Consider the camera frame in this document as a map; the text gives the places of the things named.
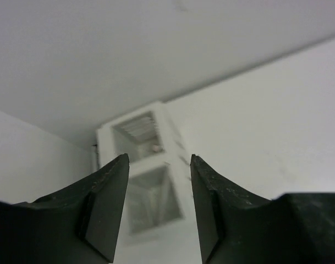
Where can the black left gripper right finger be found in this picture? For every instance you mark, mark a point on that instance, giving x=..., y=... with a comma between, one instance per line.
x=237, y=226

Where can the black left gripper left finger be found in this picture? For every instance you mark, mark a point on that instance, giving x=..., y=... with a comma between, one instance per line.
x=77, y=224

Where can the white makeup pencil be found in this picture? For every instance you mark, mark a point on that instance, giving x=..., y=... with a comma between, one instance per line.
x=155, y=202

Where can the white slotted organizer box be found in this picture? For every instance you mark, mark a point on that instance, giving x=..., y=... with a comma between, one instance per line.
x=168, y=170

